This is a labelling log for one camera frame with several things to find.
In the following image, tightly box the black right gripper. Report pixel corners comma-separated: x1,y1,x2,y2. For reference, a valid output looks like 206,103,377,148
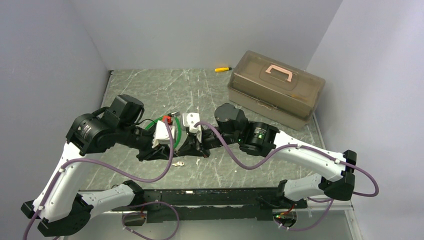
178,125,241,158

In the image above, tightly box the silver key bunch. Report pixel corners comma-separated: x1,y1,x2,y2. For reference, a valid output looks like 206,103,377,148
172,161,185,167

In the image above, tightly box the green cable lock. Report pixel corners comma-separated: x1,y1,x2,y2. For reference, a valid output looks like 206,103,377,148
145,111,182,148

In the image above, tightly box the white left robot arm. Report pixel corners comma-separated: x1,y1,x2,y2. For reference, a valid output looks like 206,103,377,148
21,94,176,239

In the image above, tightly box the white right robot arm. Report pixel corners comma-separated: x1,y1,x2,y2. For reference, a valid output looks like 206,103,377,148
176,103,357,208

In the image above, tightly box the yellow screwdriver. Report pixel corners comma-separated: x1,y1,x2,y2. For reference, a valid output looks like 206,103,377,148
214,67,232,73

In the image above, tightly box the translucent brown toolbox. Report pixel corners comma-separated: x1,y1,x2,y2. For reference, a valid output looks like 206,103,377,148
227,50,326,130

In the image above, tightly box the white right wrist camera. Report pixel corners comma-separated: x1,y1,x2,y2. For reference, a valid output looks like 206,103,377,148
182,112,202,143

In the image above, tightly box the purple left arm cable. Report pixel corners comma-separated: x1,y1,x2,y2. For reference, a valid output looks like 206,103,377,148
22,119,181,240

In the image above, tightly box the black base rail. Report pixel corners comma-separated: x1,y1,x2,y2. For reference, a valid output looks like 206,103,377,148
113,187,308,223

